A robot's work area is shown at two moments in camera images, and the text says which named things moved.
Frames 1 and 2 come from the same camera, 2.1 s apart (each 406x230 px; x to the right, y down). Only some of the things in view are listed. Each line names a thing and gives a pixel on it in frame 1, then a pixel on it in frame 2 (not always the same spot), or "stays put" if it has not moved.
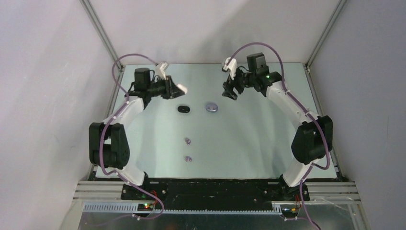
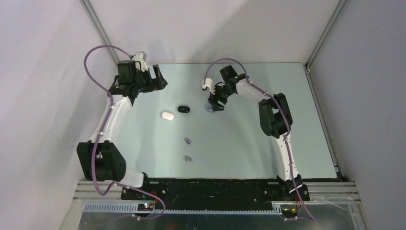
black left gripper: (171, 91) to (162, 82)
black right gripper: (230, 84) to (212, 100)
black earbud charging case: (184, 109) stays put
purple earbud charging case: (211, 108) stays put
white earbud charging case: (184, 88) to (167, 116)
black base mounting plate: (186, 194) stays put
